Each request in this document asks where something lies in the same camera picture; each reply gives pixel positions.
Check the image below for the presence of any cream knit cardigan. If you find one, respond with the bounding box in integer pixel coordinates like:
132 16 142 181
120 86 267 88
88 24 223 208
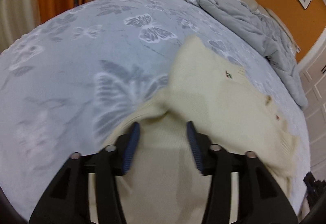
104 35 298 223

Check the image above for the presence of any white panelled wardrobe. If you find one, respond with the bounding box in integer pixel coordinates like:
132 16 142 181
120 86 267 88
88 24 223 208
300 43 325 179

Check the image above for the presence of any light blue butterfly bedspread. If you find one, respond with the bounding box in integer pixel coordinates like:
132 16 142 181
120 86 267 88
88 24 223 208
1 0 310 219

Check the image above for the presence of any grey crumpled duvet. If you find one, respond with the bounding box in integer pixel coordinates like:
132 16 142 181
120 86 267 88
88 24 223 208
186 0 308 108

